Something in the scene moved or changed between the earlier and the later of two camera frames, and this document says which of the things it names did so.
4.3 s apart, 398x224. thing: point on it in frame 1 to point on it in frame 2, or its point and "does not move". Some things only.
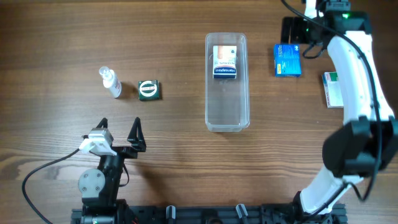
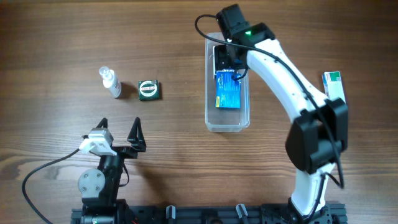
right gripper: (290, 32) to (222, 58)
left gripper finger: (136, 137) does not move
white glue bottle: (111, 81) does not move
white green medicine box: (333, 95) does not move
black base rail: (223, 214) does not move
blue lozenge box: (287, 60) to (227, 91)
